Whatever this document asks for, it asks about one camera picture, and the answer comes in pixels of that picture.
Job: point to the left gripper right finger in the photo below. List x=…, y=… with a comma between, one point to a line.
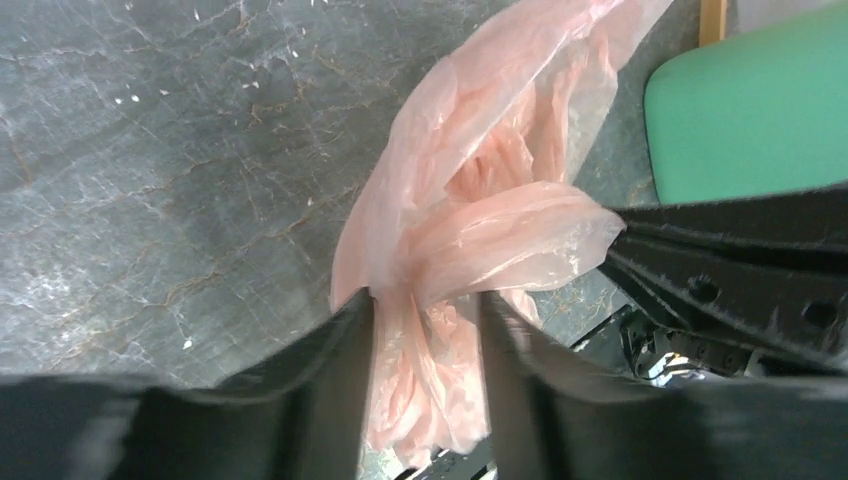
x=555, y=415

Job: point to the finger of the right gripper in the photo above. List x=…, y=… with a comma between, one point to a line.
x=790, y=300
x=804, y=227

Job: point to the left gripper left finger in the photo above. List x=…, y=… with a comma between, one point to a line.
x=298, y=414

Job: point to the green plastic trash bin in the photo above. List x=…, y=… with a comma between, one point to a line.
x=759, y=113

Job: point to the pink translucent trash bag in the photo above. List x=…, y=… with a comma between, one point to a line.
x=474, y=192

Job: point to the wooden clothes rack frame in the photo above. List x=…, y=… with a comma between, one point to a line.
x=712, y=21

